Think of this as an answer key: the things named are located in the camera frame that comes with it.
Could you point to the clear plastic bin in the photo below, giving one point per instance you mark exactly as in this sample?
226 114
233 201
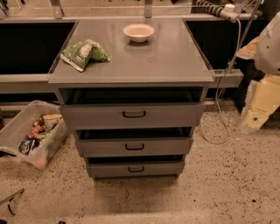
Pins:
18 128

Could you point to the red snack packet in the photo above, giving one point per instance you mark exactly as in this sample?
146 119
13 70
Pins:
36 131

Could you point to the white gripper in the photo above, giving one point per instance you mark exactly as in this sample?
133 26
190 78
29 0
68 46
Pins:
269 51

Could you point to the grey top drawer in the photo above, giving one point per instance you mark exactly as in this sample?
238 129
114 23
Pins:
131 107

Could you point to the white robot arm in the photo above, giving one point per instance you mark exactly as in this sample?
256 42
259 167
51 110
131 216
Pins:
265 51

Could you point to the metal bar with black loop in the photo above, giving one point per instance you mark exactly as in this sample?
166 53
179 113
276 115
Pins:
10 198

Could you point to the grey drawer cabinet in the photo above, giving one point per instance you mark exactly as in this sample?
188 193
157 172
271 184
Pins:
169 59

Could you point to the grey bottom drawer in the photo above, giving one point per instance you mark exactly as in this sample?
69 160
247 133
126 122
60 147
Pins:
118 167

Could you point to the white bowl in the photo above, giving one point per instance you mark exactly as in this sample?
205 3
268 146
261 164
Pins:
138 32

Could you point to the tan snack packet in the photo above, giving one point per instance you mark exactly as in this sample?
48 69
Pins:
50 121

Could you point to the blue snack packet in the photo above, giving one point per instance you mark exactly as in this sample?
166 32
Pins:
26 145

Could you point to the grey drawer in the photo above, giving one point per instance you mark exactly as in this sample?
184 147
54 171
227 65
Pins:
118 167
133 142
131 107

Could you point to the green chip bag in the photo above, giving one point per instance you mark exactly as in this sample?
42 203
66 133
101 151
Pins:
78 55

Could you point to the white power strip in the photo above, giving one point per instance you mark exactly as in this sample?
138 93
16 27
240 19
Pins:
226 12

